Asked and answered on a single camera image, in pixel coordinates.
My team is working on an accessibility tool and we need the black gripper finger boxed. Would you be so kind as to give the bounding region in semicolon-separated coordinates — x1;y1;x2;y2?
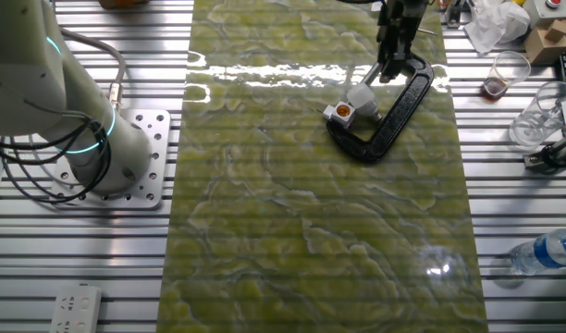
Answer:
388;50;408;85
377;43;393;76

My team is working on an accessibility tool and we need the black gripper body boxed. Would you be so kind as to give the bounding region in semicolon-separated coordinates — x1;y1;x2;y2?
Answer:
376;0;428;66

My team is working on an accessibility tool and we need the white light bulb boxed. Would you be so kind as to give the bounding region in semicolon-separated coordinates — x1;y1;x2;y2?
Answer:
346;82;385;123

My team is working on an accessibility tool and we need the black C-clamp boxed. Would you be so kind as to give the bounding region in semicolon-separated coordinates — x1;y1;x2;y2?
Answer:
325;26;439;165

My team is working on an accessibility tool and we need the crumpled white tissue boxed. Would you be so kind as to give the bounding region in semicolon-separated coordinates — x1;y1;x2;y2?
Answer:
463;0;532;55

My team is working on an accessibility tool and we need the plastic cup with brown liquid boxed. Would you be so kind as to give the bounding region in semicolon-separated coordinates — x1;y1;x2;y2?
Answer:
482;50;533;101

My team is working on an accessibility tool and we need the small cardboard box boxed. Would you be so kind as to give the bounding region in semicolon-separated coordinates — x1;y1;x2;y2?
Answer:
523;25;566;67

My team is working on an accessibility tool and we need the grey emergency stop box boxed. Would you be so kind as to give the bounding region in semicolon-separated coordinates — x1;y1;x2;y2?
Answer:
523;0;566;28

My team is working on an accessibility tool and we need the clear plastic cup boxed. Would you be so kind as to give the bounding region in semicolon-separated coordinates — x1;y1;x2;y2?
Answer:
508;80;566;151

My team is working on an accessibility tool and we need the small wooden block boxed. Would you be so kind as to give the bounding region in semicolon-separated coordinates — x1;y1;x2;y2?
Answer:
544;18;566;44

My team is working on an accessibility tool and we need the green marble pattern mat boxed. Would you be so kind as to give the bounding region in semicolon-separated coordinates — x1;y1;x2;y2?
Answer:
155;0;490;333

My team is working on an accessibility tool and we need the clear water bottle blue cap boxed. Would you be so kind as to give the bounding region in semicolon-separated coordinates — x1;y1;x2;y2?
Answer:
508;228;566;278

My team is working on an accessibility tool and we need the white power strip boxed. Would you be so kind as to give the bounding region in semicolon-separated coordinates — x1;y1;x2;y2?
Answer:
48;282;104;333

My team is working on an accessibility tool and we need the silver camera with black mount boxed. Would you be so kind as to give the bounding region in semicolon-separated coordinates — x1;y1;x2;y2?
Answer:
523;137;566;176

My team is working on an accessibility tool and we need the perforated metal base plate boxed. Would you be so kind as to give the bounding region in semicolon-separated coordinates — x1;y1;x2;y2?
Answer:
48;107;172;211

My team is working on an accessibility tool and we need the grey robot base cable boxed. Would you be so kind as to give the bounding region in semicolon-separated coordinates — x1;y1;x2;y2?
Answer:
59;27;128;113

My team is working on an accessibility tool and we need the black base cable bundle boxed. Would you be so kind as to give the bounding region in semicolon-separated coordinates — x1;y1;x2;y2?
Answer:
0;99;114;205

